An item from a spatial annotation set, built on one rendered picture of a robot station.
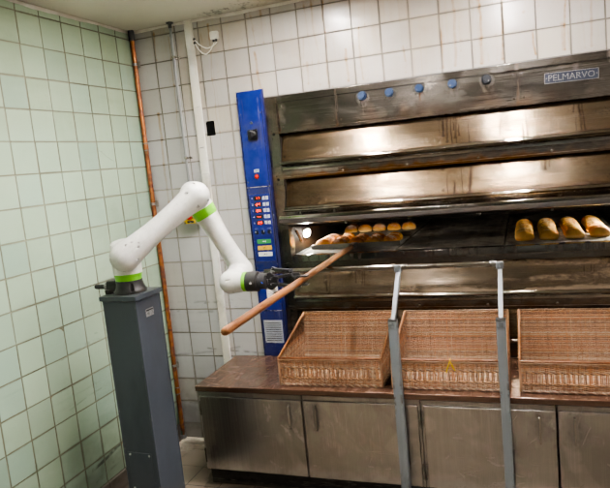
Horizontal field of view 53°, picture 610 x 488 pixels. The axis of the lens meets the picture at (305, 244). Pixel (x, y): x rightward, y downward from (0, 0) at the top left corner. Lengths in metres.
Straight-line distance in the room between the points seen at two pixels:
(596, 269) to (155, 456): 2.33
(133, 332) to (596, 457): 2.12
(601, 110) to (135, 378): 2.55
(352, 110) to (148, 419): 1.90
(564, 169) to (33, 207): 2.60
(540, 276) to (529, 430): 0.81
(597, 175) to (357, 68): 1.34
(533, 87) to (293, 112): 1.27
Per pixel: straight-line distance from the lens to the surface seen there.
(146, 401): 2.98
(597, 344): 3.42
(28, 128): 3.25
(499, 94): 3.35
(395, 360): 2.94
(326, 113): 3.50
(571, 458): 3.12
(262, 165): 3.58
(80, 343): 3.44
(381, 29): 3.45
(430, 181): 3.36
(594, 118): 3.34
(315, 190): 3.52
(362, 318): 3.52
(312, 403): 3.21
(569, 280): 3.40
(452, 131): 3.34
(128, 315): 2.89
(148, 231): 2.72
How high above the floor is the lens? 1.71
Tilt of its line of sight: 8 degrees down
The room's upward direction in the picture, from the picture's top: 6 degrees counter-clockwise
